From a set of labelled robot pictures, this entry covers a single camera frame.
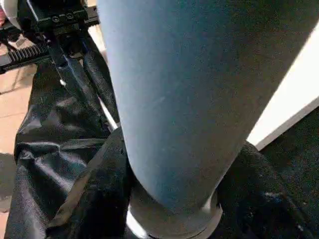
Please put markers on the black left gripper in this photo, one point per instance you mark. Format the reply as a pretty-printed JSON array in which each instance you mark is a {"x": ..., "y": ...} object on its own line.
[{"x": 55, "y": 20}]

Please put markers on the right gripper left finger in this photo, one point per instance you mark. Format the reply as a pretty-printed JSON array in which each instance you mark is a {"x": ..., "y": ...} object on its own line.
[{"x": 94, "y": 194}]

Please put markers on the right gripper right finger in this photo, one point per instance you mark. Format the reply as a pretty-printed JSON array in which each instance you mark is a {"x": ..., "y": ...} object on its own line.
[{"x": 269, "y": 199}]

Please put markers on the white plastic table top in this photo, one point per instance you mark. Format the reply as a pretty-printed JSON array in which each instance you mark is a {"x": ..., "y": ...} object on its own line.
[{"x": 294, "y": 99}]

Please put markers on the white plastic table leg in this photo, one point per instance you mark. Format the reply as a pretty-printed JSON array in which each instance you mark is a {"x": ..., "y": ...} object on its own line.
[{"x": 199, "y": 99}]

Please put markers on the black plastic mat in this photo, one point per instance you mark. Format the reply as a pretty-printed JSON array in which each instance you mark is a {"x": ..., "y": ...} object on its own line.
[{"x": 50, "y": 149}]

